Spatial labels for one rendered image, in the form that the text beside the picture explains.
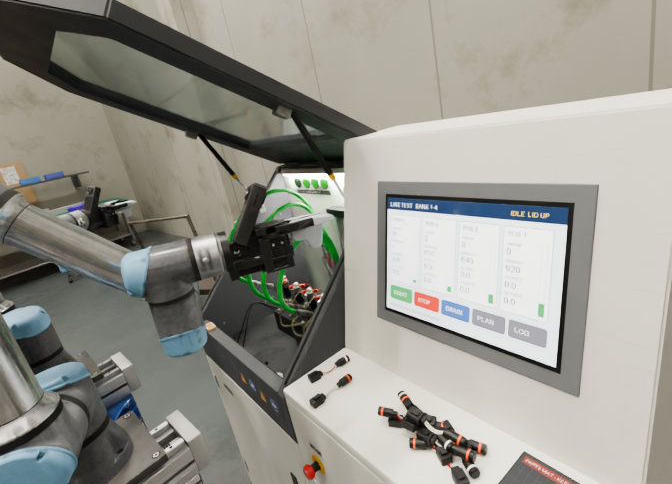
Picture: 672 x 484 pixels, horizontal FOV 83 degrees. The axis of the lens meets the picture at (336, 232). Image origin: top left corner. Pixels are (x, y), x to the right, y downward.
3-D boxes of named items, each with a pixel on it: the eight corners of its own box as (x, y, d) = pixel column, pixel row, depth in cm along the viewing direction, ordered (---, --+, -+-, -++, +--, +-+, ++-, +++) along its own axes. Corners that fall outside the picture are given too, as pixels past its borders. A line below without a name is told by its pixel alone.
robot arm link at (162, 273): (137, 293, 67) (121, 248, 64) (201, 276, 70) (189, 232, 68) (131, 312, 60) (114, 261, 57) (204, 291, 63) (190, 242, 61)
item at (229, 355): (209, 357, 156) (197, 323, 151) (219, 352, 159) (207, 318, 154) (290, 437, 108) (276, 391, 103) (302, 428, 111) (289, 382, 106)
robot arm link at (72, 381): (112, 397, 84) (88, 345, 80) (100, 441, 72) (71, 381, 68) (50, 421, 80) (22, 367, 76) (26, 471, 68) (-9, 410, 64)
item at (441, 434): (370, 428, 82) (366, 407, 80) (403, 399, 88) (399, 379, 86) (465, 497, 64) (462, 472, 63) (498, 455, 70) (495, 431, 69)
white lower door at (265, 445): (250, 481, 177) (206, 357, 157) (254, 477, 179) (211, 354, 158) (338, 601, 127) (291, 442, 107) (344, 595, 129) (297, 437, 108)
